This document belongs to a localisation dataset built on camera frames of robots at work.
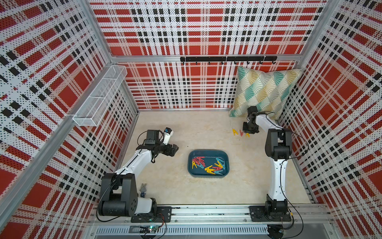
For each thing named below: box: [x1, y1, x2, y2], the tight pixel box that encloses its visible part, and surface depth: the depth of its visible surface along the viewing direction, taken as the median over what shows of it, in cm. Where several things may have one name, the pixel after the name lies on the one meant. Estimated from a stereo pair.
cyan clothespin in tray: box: [215, 157, 226, 170], surface depth 92 cm
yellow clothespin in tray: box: [204, 165, 216, 175], surface depth 90 cm
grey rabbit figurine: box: [139, 183, 147, 198], surface depth 82 cm
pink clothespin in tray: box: [191, 156, 206, 168], surface depth 95 cm
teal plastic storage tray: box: [187, 149, 230, 179], surface depth 92 cm
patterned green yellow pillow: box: [229, 66, 302, 120], surface depth 95 cm
